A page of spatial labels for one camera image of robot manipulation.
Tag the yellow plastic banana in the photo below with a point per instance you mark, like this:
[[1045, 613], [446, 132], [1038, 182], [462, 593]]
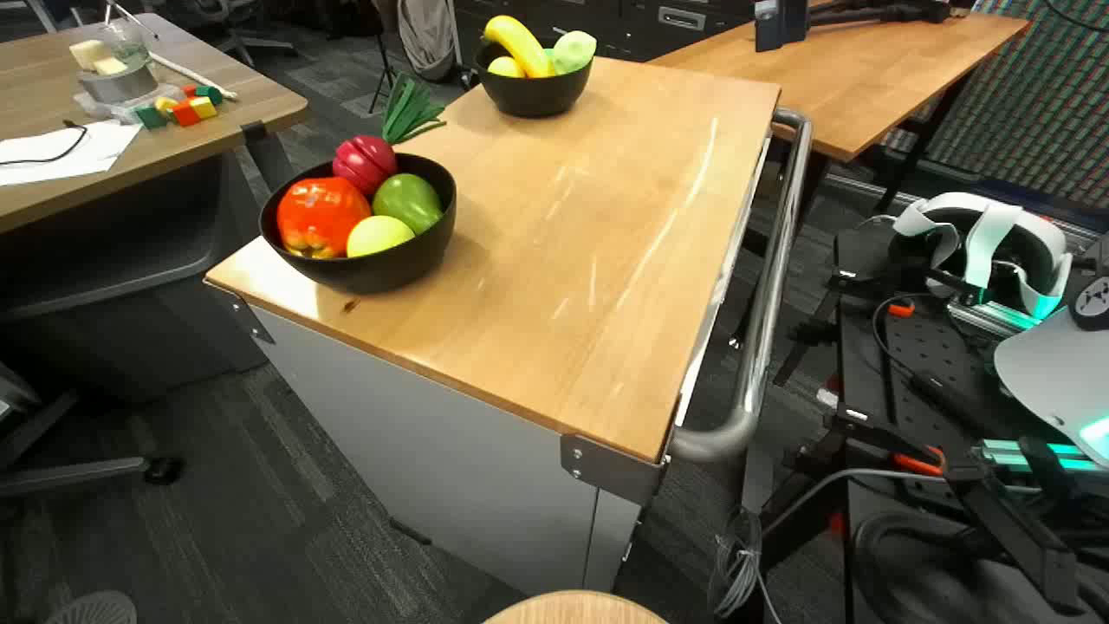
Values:
[[521, 44]]

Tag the green apple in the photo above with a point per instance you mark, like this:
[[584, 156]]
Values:
[[408, 200]]

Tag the red radish with green leaves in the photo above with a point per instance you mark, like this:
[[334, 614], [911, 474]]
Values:
[[366, 161]]

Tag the yellow round plastic fruit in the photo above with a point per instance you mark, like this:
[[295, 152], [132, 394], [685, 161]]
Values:
[[374, 234]]

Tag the black plastic bowl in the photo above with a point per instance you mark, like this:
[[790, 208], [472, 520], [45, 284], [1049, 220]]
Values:
[[539, 98], [393, 267]]

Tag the orange plastic bell pepper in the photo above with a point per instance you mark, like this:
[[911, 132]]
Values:
[[315, 212]]

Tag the black articulated stand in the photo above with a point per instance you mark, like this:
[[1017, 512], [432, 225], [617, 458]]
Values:
[[879, 11]]

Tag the long wooden desk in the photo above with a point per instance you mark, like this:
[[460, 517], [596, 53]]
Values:
[[879, 82]]

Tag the black equipment case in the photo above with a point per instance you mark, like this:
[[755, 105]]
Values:
[[645, 37]]

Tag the dark green mesh panel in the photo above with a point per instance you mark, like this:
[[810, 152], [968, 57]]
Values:
[[1028, 105]]

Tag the pale yellow-green plastic fruit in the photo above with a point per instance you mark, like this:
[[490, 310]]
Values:
[[504, 66]]

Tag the white VR headset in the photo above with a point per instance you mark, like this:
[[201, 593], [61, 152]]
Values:
[[981, 249]]

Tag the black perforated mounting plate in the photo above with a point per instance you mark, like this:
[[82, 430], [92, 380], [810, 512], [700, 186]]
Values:
[[946, 369]]

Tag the black tripod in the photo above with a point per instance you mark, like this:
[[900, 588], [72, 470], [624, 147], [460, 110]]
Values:
[[385, 45]]

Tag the black round controller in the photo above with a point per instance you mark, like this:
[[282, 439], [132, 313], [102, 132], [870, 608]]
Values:
[[1093, 304]]

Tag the black clamp with orange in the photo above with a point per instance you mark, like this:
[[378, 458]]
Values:
[[879, 445]]

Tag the pale grey rounded cover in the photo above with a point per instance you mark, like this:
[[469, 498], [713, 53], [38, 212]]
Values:
[[1058, 369]]

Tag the wooden top tool cart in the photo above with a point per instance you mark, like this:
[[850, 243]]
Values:
[[462, 462]]

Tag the white thin stick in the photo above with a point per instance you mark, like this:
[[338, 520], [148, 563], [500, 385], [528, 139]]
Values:
[[192, 73]]

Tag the coloured toy blocks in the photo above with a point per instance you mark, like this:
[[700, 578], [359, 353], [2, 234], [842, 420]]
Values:
[[177, 105]]

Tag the round wooden stool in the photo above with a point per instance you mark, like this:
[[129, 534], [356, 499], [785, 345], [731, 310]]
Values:
[[576, 608]]

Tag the clear plastic container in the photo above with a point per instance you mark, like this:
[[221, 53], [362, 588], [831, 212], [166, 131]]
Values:
[[109, 65]]

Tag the dark mesh office chair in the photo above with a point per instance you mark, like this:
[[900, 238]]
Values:
[[117, 256]]

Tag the white paper sheet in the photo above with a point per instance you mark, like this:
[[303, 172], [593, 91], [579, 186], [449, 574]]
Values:
[[72, 156]]

